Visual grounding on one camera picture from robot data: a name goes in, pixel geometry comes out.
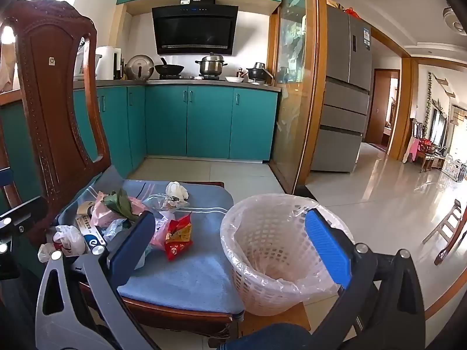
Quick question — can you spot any white and blue toothpaste box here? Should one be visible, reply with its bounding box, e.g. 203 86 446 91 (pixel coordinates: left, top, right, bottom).
75 215 108 256

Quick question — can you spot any glass door with wooden frame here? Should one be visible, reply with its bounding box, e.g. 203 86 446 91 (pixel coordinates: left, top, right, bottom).
268 0 327 195

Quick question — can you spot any black wok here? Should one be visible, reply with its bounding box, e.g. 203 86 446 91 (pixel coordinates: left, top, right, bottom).
154 57 185 77

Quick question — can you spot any brown wooden door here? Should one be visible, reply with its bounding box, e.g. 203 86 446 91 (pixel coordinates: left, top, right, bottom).
365 69 400 154

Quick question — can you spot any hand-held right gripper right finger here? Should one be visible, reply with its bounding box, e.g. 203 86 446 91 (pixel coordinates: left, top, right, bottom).
306 209 426 350

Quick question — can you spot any pink plastic wrapper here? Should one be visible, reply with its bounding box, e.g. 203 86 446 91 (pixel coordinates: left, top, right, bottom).
90 197 147 227

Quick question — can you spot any black gas stove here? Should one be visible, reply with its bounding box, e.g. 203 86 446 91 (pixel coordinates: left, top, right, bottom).
158 74 223 81

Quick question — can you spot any round ceiling lamp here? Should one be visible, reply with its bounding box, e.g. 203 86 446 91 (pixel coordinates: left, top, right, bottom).
442 5 466 32

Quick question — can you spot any plain wooden chair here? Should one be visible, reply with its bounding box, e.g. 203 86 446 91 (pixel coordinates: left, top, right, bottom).
422 199 467 266

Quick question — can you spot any blue striped seat cloth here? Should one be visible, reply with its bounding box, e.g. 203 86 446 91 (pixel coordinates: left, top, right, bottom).
55 166 245 316

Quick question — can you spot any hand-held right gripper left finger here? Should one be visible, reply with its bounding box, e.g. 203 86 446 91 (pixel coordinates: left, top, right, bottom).
35 211 161 350

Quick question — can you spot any person's blue trouser leg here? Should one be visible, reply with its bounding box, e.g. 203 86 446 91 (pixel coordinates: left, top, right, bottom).
219 323 322 350

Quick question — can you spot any white plastic bag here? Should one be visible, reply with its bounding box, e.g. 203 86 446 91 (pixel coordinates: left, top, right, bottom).
38 225 87 263

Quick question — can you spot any green vegetable leaf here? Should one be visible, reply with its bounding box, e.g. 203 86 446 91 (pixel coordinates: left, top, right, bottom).
102 189 141 222

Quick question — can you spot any white crumpled tissue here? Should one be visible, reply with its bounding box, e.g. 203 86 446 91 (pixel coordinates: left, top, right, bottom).
166 181 189 202

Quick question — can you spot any grey refrigerator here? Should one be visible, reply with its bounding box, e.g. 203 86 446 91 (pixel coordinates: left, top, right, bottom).
310 5 373 174

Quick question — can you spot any white kitchen appliance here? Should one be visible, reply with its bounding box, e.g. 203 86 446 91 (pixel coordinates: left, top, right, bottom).
95 46 122 80

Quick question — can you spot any steel pan lid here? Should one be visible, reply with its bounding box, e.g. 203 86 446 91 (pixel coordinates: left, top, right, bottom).
124 55 155 81

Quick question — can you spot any red snack packet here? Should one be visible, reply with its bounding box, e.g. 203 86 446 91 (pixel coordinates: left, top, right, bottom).
164 212 194 261

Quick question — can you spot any wooden armchair with red cushion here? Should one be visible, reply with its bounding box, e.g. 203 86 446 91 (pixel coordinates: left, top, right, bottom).
412 118 446 172

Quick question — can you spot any black range hood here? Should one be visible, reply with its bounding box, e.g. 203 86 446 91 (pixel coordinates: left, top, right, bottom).
152 0 239 56

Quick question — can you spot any carved wooden chair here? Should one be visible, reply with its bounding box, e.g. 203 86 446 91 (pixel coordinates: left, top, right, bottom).
0 0 245 340

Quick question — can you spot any pink cloth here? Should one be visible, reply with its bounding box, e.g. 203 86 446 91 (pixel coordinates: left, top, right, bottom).
404 136 420 163

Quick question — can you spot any steel cooking pot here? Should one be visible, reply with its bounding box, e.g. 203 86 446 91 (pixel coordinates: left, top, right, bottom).
195 53 227 77

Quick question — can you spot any white basket with plastic liner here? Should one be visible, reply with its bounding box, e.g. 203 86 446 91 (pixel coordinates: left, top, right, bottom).
220 194 354 317

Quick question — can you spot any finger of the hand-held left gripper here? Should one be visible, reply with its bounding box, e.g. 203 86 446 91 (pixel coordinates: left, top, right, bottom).
0 196 50 236

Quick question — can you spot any clear printed plastic bag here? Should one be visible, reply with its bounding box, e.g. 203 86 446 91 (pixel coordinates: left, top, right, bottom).
142 192 190 212

